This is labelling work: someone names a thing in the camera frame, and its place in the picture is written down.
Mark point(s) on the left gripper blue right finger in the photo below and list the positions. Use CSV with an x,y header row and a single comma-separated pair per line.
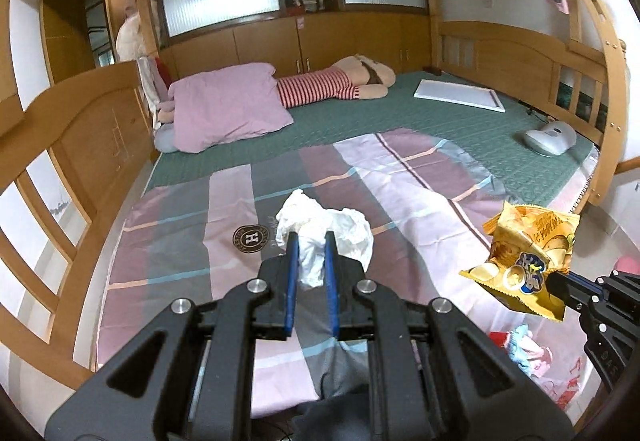
x,y
331,284

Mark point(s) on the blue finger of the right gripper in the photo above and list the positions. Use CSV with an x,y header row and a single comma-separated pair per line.
x,y
576,282

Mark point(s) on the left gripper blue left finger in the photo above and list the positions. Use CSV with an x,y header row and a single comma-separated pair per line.
x,y
292,260

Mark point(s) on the white tissue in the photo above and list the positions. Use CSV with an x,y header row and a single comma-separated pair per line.
x,y
305,216

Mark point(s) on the yellow chip bag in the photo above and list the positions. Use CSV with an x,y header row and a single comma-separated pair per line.
x,y
529,243

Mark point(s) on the white plastic trash bag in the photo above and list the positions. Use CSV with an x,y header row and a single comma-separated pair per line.
x,y
566,366

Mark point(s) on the light blue cloth rag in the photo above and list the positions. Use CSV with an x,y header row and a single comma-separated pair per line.
x,y
524,351

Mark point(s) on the red snack wrapper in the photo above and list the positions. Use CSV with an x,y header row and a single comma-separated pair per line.
x,y
500,338

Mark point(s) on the pink stool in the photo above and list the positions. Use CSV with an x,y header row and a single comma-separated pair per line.
x,y
628,264

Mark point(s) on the pink plaid blanket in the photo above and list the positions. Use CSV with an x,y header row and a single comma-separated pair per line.
x,y
410,207

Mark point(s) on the white handheld device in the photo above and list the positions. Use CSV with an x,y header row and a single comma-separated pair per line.
x,y
552,139

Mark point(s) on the pink pillow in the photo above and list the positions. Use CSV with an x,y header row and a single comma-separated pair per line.
x,y
231,104

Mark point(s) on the green bed mat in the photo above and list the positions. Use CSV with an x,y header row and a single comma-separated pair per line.
x,y
494,139

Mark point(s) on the striped plush doll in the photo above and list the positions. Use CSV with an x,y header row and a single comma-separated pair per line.
x,y
352,78

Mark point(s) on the wooden bed frame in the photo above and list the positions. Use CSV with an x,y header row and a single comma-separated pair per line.
x,y
75,152

